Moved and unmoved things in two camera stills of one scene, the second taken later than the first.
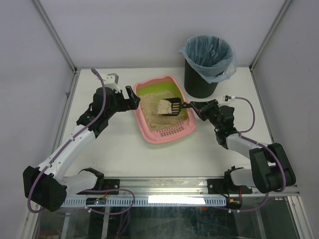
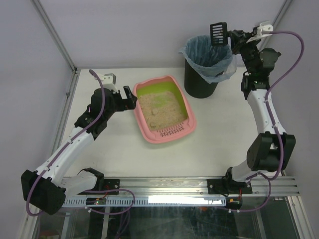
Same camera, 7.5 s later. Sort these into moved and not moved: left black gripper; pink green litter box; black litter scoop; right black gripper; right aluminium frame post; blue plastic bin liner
Moved: black litter scoop; right black gripper
Not moved: pink green litter box; right aluminium frame post; blue plastic bin liner; left black gripper
